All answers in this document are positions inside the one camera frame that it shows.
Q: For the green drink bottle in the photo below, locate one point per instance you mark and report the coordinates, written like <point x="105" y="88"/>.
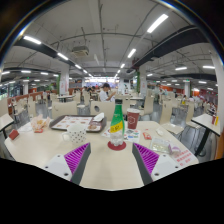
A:
<point x="117" y="125"/>

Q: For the ceiling air conditioner unit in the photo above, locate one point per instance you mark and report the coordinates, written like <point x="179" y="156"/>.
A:
<point x="80" y="51"/>

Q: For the ceiling lights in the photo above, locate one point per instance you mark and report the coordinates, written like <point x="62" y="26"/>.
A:
<point x="157" y="23"/>

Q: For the dark food tray, paper liner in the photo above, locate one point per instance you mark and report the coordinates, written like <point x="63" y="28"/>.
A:
<point x="71" y="122"/>

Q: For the clear plastic container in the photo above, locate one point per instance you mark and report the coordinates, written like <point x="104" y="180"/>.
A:
<point x="160" y="145"/>

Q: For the printed paper flyer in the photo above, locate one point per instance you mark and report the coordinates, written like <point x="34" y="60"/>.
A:
<point x="131" y="135"/>

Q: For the white canteen table, black leg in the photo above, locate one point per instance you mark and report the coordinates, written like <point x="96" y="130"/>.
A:
<point x="205" y="120"/>

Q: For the white dotted mug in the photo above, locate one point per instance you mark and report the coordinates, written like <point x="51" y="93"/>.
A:
<point x="77" y="134"/>

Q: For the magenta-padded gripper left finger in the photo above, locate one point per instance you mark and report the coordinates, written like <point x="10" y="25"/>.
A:
<point x="75" y="158"/>

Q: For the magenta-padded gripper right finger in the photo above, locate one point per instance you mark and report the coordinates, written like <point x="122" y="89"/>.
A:
<point x="150" y="159"/>

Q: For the red sauce sachet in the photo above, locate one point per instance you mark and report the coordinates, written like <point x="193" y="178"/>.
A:
<point x="147" y="135"/>

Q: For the crumpled white napkin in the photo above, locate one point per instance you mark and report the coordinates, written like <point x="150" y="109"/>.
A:
<point x="98" y="117"/>

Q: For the clear bag with food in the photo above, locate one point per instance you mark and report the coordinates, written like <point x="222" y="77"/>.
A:
<point x="39" y="124"/>

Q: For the flat round red coaster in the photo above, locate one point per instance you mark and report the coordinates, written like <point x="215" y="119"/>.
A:
<point x="110" y="146"/>

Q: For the person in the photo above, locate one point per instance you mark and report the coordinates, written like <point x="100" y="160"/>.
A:
<point x="105" y="95"/>

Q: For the beige canteen chairs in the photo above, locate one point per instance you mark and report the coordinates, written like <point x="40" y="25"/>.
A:
<point x="66" y="108"/>

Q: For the red paper cup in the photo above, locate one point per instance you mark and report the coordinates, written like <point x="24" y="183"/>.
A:
<point x="133" y="119"/>

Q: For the small red packet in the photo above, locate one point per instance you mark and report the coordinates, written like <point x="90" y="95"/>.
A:
<point x="13" y="134"/>

